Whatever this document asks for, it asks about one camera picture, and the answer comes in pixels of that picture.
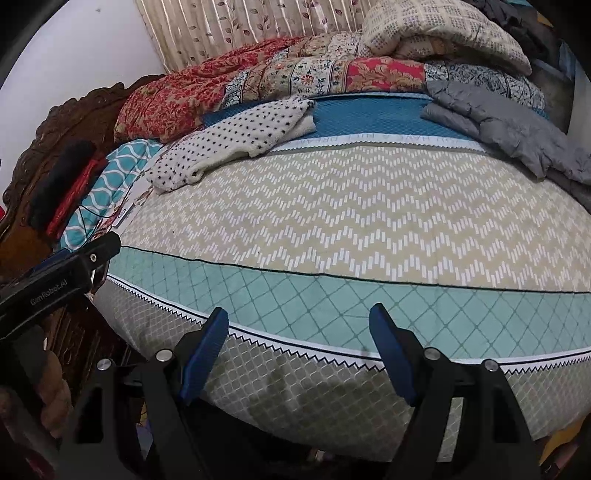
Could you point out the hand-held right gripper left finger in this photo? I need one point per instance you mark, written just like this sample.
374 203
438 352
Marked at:
207 355

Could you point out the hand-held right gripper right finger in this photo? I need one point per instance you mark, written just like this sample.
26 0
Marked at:
392 355

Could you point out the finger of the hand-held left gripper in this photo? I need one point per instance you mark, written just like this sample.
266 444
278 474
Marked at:
102 251

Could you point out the cream dotted sweater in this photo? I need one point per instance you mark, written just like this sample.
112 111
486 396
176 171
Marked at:
231 138

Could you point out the dark clothes pile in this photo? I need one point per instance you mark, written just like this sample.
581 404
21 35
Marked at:
521 23

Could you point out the person's left hand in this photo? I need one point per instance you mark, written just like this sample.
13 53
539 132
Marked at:
53 392

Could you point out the white floral cloth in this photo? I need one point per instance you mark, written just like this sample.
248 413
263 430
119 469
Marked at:
134 201

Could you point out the teal wavy patterned pillow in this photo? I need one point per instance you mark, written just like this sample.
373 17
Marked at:
106 184

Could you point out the red and black cloth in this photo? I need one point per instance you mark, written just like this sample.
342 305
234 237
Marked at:
64 184

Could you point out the carved wooden headboard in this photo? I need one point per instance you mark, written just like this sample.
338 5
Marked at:
41 157

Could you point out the patterned mattress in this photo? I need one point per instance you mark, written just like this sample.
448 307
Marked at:
346 230

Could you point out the red floral quilt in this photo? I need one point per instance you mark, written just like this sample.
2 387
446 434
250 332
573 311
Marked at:
277 87

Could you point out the leaf patterned curtain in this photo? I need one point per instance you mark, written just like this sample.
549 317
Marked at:
231 32

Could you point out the grey padded jacket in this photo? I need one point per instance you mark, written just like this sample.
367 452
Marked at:
508 124

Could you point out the cream patterned blanket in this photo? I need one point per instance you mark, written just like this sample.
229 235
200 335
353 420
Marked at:
438 32

